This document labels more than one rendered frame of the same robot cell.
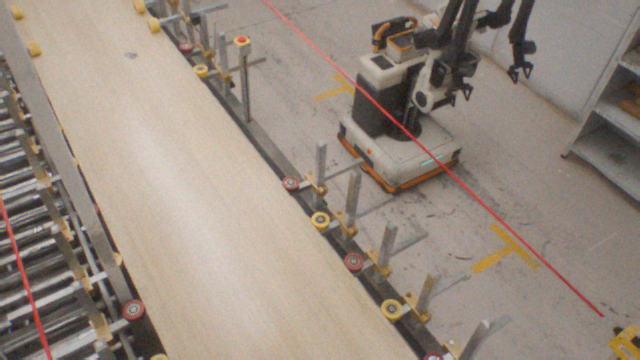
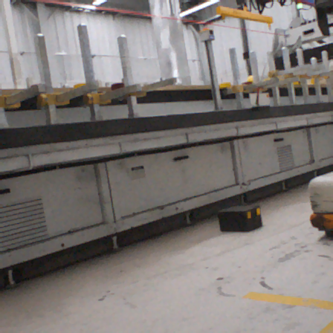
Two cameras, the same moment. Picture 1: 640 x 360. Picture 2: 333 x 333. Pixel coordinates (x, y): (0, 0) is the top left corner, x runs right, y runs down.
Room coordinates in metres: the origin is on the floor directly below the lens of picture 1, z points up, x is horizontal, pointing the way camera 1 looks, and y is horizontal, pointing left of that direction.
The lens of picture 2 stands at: (1.34, -2.39, 0.52)
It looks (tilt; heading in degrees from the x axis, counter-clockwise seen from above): 3 degrees down; 80
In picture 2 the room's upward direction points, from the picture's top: 9 degrees counter-clockwise
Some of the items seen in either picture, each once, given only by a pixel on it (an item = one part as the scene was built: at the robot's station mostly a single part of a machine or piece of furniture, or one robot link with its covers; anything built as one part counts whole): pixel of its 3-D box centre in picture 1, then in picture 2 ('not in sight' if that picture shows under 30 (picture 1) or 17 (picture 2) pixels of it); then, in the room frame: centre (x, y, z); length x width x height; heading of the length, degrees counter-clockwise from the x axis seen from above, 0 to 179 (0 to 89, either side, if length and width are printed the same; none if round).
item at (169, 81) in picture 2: (325, 176); (144, 89); (1.71, -0.03, 0.83); 0.43 x 0.03 x 0.04; 126
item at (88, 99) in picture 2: (345, 224); (97, 99); (1.45, -0.13, 0.81); 0.14 x 0.06 x 0.05; 36
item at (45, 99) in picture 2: (378, 263); (53, 99); (1.25, -0.28, 0.81); 0.14 x 0.06 x 0.05; 36
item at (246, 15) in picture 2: not in sight; (247, 15); (4.62, 5.41, 2.65); 1.71 x 0.09 x 0.32; 36
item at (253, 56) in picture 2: (206, 48); (256, 83); (2.65, 0.74, 0.87); 0.04 x 0.04 x 0.48; 36
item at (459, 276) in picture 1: (425, 297); (13, 99); (1.10, -0.47, 0.81); 0.43 x 0.03 x 0.04; 126
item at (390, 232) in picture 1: (383, 259); (47, 87); (1.23, -0.29, 0.87); 0.04 x 0.04 x 0.48; 36
